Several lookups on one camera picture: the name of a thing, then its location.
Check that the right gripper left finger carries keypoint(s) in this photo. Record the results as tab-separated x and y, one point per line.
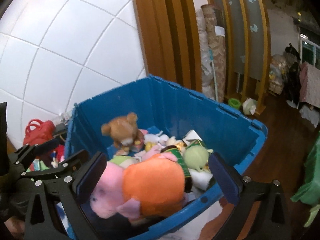
42	220

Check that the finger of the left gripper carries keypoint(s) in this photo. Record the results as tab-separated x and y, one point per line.
26	154
65	168

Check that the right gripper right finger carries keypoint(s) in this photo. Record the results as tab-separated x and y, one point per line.
271	221

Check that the brown bear plush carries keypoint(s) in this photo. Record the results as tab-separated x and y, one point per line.
124	132

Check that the pig plush orange dress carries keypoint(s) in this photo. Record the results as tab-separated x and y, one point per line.
151	188

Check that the pink pig plush red dress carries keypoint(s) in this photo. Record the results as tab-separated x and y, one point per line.
52	159

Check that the red bear-face handbag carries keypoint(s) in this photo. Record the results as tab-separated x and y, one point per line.
38	132

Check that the light green round plush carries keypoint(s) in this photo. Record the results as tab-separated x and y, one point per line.
196	157

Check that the green printed box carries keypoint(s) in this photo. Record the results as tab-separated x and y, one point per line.
193	178

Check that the green plastic cup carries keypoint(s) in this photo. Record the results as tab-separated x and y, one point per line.
234	103

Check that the blue plastic storage bin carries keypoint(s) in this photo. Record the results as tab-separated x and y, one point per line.
168	107

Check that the wooden glass door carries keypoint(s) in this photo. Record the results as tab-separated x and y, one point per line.
248	49

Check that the rolled patterned carpet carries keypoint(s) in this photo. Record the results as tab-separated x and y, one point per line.
212	41

